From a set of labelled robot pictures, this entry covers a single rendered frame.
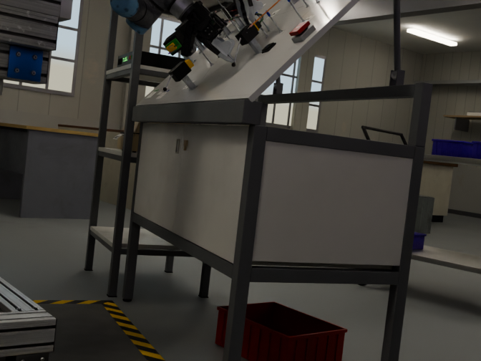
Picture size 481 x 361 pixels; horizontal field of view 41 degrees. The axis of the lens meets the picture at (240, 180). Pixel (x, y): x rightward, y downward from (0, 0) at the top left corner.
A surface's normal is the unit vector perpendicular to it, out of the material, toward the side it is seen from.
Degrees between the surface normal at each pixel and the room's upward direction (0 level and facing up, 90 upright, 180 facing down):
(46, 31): 90
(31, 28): 90
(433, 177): 90
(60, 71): 90
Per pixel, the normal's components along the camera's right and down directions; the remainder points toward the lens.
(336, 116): 0.60, 0.11
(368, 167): 0.41, 0.09
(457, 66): -0.79, -0.06
